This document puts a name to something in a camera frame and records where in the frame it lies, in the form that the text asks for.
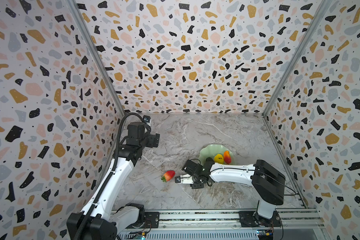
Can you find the yellow fake lemon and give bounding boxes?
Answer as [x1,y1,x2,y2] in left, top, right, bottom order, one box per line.
[214,154,225,165]

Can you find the red yellow fake mango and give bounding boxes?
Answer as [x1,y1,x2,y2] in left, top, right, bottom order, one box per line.
[223,151,232,165]

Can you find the fake red strawberry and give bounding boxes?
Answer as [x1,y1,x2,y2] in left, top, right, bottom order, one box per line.
[161,170,176,182]

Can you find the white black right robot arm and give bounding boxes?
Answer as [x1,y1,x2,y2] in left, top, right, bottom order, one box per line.
[175,158,286,227]

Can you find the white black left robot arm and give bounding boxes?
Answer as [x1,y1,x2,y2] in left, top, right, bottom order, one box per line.
[67,122,160,240]

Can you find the green wavy fruit bowl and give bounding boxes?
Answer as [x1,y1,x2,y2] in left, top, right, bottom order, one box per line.
[199,144,237,165]

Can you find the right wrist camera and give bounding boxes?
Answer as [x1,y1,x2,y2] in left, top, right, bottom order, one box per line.
[175,174,194,185]

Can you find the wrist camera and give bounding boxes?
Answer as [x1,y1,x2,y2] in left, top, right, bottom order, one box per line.
[175,174,194,185]
[143,115,151,125]

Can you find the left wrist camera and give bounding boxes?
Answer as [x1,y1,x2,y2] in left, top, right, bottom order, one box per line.
[143,115,151,125]

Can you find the black corrugated cable conduit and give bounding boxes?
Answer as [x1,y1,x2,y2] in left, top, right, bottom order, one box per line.
[72,112,148,240]

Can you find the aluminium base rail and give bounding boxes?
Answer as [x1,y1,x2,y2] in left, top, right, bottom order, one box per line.
[110,208,325,232]

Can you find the white slotted cable duct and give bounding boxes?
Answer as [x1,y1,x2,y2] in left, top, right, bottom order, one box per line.
[119,230,259,240]

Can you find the aluminium corner post left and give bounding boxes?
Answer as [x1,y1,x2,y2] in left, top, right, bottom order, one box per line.
[66,0,125,116]

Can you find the aluminium corner post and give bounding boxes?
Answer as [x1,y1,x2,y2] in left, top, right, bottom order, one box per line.
[66,0,125,116]
[262,0,332,119]

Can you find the aluminium corner post right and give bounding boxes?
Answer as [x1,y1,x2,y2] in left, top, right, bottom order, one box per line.
[262,0,332,119]

